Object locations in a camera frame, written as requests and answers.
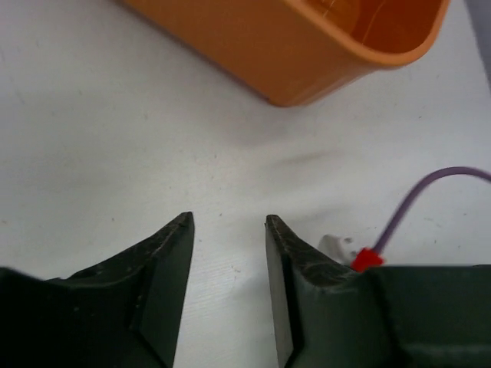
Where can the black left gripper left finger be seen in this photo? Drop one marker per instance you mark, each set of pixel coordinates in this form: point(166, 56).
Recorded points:
point(122, 312)

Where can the silver wrist camera red connector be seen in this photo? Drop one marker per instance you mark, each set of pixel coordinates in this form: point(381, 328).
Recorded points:
point(346, 252)

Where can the orange plastic bin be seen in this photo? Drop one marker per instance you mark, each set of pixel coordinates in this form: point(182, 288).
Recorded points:
point(296, 52)

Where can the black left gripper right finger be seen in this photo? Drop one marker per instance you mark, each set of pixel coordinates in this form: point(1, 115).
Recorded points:
point(327, 315)

